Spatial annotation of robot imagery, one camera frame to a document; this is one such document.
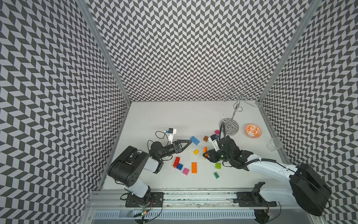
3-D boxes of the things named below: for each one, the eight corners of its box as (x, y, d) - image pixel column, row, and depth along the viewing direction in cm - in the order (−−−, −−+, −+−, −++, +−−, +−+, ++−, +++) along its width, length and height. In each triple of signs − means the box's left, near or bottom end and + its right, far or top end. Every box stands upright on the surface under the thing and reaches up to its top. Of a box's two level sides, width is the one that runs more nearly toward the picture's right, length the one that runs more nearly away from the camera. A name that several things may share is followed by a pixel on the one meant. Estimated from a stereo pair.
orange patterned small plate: (246, 138, 97) (249, 135, 93) (243, 127, 103) (245, 124, 99) (260, 138, 97) (263, 135, 93) (256, 127, 103) (258, 124, 99)
